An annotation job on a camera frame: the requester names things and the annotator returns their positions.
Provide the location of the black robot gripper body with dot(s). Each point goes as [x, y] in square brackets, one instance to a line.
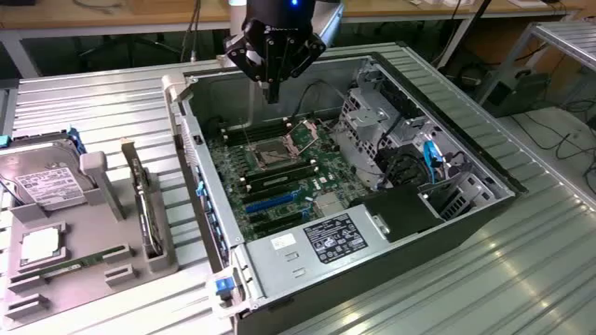
[279, 17]

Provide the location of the silver hard disk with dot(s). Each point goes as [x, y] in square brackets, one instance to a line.
[47, 181]

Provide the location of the black installed RAM stick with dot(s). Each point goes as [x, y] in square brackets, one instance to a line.
[279, 181]

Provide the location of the grey power supply unit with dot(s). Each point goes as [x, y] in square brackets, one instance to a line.
[279, 265]

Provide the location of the black headphones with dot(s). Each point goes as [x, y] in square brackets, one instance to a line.
[473, 75]

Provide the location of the blue case latch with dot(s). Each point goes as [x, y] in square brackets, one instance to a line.
[223, 288]

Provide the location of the black box under desk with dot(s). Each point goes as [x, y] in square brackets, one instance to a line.
[522, 90]

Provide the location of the aluminium frame table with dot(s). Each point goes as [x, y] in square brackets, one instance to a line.
[563, 38]

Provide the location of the green RAM stick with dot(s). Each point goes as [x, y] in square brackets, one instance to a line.
[70, 267]

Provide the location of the metal drive cage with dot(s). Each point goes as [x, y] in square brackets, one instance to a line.
[369, 115]

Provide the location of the green motherboard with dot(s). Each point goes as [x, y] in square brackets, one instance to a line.
[326, 174]

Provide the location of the wooden desk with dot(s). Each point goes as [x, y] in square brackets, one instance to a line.
[139, 17]

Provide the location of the blue disk carrier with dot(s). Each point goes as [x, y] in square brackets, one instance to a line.
[77, 139]

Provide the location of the open black PC case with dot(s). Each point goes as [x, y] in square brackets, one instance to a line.
[466, 223]

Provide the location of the CPU socket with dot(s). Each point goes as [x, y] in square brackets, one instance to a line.
[270, 153]

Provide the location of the black graphics card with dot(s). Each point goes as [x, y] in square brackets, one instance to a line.
[147, 209]

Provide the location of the silver CPU chip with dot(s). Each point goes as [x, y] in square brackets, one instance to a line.
[41, 246]

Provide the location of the blue expansion slot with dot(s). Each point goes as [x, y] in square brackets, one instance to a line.
[273, 203]

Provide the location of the metal socket cover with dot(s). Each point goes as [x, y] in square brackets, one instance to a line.
[303, 137]

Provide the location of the black chair base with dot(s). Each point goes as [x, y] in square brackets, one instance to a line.
[130, 43]

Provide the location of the black plastic shroud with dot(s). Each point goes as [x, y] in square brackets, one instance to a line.
[397, 213]

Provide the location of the grey parts rack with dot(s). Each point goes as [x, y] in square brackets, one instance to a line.
[85, 289]

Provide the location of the silver chipset heatsink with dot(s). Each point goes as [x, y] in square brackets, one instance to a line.
[329, 204]

